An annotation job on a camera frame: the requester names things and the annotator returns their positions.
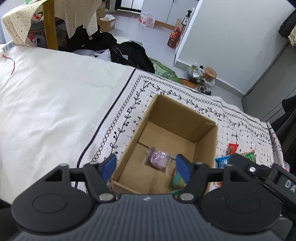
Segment white bed sheet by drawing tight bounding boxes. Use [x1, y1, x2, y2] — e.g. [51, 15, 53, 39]
[1, 46, 133, 203]

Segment small cardboard box on floor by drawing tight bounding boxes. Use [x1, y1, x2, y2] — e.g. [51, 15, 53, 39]
[98, 15, 116, 32]

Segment red oil bottle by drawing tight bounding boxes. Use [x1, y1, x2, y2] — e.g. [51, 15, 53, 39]
[167, 27, 181, 49]

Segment white kitchen cabinet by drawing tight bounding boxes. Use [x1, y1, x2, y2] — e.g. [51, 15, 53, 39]
[115, 0, 199, 26]

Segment green cartoon floor mat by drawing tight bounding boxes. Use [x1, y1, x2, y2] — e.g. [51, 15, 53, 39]
[150, 58, 182, 83]

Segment brown lidded jar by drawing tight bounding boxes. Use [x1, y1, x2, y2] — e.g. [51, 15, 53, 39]
[203, 67, 217, 82]

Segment green snack packet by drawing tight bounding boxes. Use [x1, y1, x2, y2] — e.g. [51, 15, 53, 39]
[242, 150, 256, 163]

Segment wooden table with cloth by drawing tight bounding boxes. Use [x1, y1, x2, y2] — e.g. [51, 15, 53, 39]
[2, 0, 102, 50]

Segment black jacket on floor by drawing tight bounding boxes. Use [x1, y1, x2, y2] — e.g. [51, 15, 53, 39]
[67, 26, 117, 52]

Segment patterned white cloth mat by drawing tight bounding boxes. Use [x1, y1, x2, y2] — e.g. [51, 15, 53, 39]
[77, 70, 283, 194]

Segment grey door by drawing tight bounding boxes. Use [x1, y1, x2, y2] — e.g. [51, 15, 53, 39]
[242, 43, 296, 123]

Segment yellow green cake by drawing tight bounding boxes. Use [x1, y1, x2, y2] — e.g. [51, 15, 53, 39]
[170, 169, 187, 195]

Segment red snack packet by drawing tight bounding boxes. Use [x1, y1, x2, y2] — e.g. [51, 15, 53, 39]
[227, 143, 239, 156]

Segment black backpack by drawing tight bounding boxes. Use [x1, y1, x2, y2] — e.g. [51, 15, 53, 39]
[110, 42, 155, 74]

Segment blue plum snack packet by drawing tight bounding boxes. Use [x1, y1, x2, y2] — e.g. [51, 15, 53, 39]
[215, 155, 231, 169]

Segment clear bag of items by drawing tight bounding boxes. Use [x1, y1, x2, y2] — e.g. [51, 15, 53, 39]
[186, 65, 204, 84]

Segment purple pastry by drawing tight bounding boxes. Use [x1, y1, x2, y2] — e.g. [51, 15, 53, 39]
[142, 147, 171, 173]

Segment brown cardboard box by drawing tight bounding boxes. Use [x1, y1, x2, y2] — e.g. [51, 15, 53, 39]
[111, 95, 218, 194]

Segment pack of water bottles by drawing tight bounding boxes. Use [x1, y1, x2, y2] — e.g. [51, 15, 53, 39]
[139, 12, 156, 28]

